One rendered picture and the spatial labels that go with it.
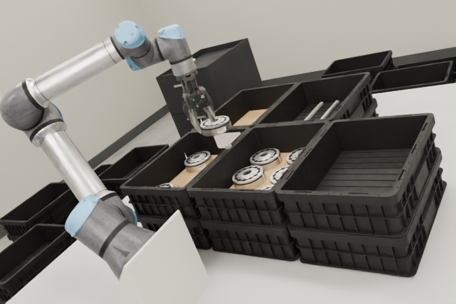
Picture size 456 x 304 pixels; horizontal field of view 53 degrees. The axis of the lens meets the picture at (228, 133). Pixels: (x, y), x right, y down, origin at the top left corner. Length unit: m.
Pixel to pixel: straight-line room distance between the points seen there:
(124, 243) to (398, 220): 0.65
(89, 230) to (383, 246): 0.71
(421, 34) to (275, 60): 1.51
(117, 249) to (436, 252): 0.77
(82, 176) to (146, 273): 0.41
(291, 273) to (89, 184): 0.63
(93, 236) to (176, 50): 0.60
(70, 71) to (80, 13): 3.83
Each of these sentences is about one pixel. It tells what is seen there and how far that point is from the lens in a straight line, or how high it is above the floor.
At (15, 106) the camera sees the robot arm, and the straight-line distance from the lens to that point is 1.41.
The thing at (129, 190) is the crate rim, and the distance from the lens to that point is 1.51.
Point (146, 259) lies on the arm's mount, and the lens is 1.14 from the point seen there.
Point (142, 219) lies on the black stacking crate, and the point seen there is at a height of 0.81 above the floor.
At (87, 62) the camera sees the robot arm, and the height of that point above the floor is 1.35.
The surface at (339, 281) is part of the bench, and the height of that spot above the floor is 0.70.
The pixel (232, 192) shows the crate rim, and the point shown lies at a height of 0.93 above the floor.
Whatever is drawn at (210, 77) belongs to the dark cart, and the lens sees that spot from 3.00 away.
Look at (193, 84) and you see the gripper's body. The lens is 1.47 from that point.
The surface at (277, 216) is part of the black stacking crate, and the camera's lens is 1.20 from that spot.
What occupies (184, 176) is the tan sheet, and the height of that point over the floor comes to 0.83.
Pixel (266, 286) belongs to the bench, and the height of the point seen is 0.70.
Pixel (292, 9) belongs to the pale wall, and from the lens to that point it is 4.88.
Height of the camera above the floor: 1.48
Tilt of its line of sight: 20 degrees down
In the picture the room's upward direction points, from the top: 20 degrees counter-clockwise
